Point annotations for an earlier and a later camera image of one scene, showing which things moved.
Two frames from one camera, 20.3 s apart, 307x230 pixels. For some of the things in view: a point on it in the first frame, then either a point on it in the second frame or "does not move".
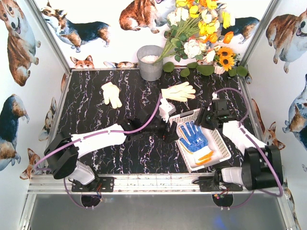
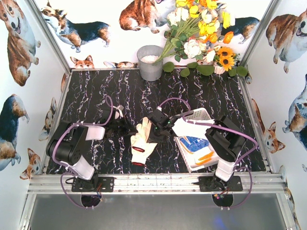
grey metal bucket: x=147 y=55 does not move
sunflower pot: x=224 y=60 does not move
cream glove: x=111 y=93 -> x=141 y=148
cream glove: x=181 y=92 -> x=140 y=150
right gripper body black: x=205 y=118 -> x=155 y=130
